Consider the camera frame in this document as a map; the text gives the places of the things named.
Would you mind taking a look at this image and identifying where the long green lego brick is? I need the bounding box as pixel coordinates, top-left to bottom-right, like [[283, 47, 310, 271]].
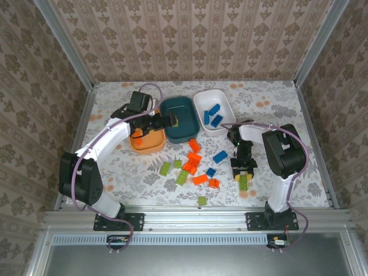
[[159, 162, 173, 177], [238, 172, 250, 192], [175, 170, 190, 186]]

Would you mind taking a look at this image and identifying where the teal plastic container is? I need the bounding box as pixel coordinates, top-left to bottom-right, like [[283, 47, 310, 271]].
[[159, 96, 201, 144]]

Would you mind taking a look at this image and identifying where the orange plastic container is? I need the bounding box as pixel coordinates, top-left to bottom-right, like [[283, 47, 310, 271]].
[[128, 108, 167, 156]]

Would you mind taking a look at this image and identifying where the white plastic container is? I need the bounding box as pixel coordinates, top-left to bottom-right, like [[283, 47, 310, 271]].
[[193, 89, 236, 136]]

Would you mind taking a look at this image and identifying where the floral patterned table cover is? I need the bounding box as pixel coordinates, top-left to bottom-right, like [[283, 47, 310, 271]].
[[59, 80, 330, 208]]

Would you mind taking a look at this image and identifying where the small connector board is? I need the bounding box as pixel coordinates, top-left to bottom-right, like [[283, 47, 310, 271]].
[[267, 234, 291, 250], [106, 234, 130, 250]]

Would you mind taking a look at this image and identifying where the grey metal panel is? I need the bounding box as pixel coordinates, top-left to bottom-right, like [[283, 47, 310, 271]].
[[43, 244, 354, 276]]

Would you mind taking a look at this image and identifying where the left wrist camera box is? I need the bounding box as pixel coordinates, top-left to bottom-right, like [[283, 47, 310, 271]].
[[128, 90, 152, 113]]

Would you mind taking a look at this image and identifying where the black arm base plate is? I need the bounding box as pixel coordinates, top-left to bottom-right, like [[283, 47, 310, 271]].
[[93, 212, 145, 232], [246, 212, 300, 232]]

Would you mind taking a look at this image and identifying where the aluminium front mounting rail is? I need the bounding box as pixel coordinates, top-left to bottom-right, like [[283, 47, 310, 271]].
[[42, 206, 355, 232]]

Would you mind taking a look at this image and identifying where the aluminium table side rail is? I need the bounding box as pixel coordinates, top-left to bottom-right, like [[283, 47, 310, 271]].
[[53, 85, 100, 210], [294, 83, 340, 210]]

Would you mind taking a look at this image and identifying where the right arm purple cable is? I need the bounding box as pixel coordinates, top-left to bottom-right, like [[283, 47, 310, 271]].
[[220, 122, 311, 254]]

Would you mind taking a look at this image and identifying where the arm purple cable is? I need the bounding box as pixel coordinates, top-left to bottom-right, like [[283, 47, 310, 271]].
[[220, 122, 311, 254], [68, 82, 165, 255]]

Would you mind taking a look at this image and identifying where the grey slotted cable duct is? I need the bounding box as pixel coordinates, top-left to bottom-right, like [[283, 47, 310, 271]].
[[52, 233, 271, 246]]

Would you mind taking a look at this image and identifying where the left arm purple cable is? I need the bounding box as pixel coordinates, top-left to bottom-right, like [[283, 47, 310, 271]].
[[68, 82, 165, 255]]

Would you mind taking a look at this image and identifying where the aluminium frame post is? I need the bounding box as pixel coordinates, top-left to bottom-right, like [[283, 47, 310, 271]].
[[293, 0, 351, 87], [33, 0, 95, 92]]

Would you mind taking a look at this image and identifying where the aluminium lower frame rail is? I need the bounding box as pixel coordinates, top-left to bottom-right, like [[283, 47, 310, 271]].
[[25, 229, 55, 276], [340, 231, 365, 276]]

